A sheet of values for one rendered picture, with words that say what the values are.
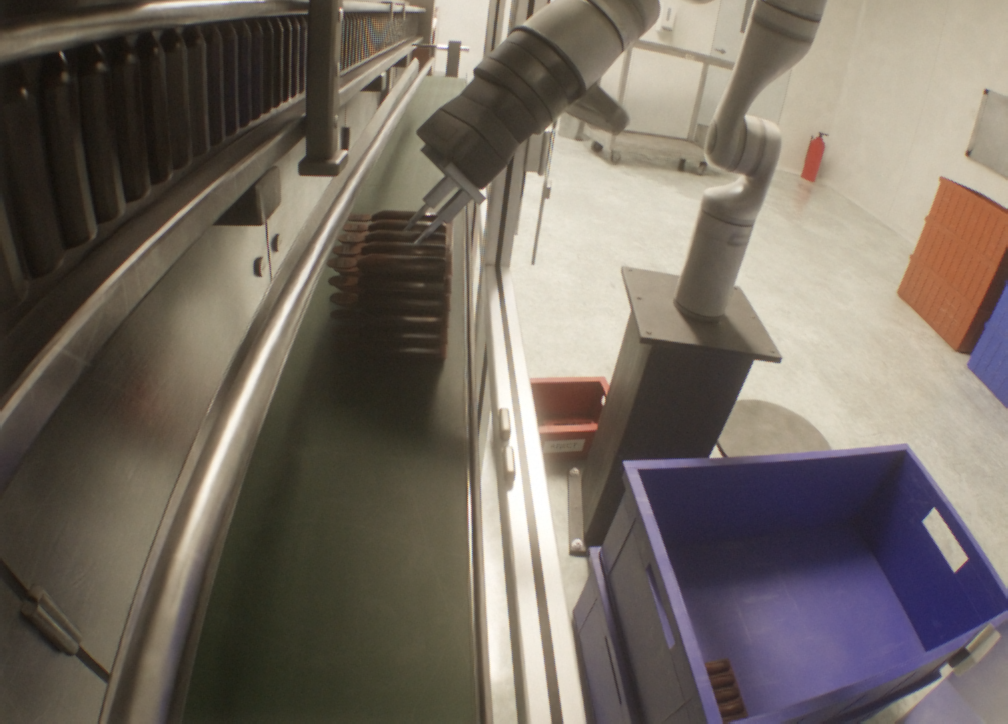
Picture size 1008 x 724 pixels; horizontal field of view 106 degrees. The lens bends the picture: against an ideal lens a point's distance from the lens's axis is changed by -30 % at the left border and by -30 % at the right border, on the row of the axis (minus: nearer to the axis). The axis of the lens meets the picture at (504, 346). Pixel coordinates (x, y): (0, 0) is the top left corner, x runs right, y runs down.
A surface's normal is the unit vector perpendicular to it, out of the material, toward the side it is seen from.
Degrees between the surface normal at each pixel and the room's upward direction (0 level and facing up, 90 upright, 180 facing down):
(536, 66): 69
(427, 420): 2
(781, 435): 0
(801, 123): 90
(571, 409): 90
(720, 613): 0
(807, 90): 90
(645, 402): 90
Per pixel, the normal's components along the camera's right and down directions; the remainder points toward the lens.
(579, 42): 0.22, 0.34
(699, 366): -0.07, 0.56
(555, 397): 0.17, 0.57
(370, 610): 0.12, -0.80
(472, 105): -0.49, -0.45
